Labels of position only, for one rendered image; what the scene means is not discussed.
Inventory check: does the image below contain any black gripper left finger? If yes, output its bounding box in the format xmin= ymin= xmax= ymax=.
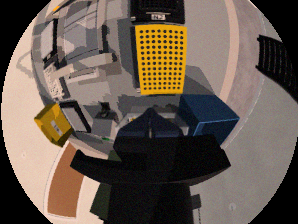
xmin=116 ymin=108 xmax=150 ymax=138

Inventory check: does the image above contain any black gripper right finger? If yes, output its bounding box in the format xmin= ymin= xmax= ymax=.
xmin=150 ymin=107 xmax=184 ymax=138

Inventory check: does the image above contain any dark blue bin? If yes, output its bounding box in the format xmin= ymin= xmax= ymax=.
xmin=177 ymin=94 xmax=240 ymax=146

